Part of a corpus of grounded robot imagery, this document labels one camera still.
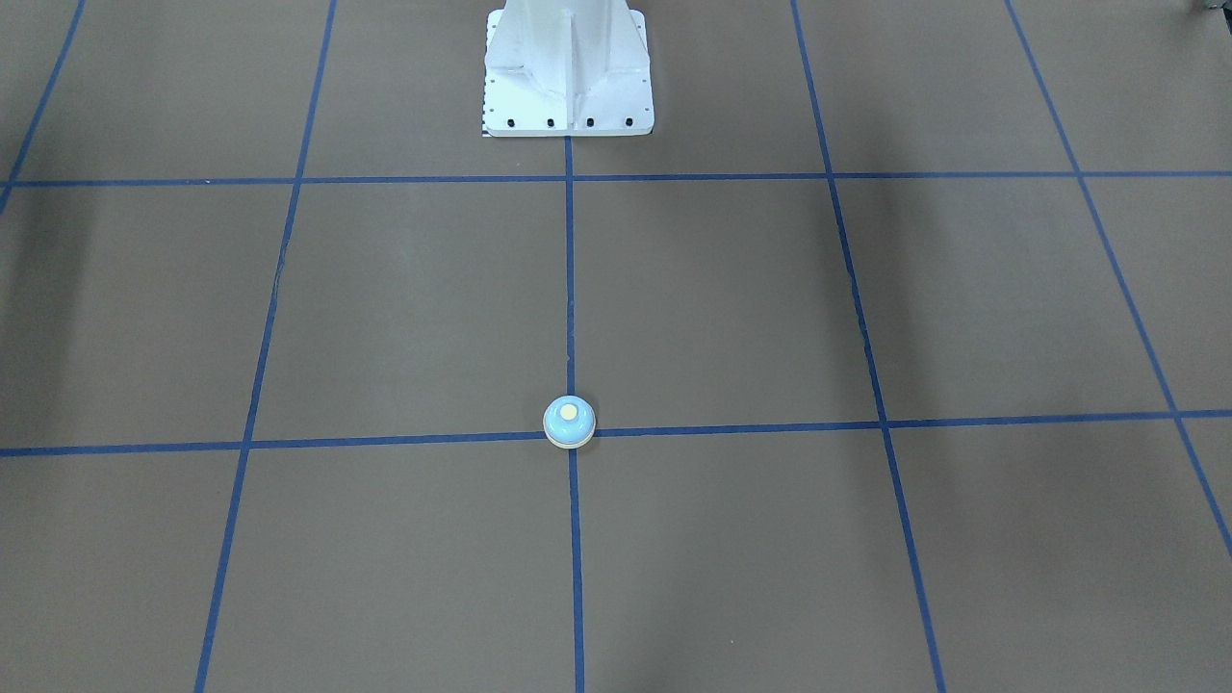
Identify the blue service bell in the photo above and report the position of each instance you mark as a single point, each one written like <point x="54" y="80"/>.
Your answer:
<point x="569" y="422"/>

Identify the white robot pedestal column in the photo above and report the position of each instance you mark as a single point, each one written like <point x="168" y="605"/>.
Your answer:
<point x="577" y="69"/>

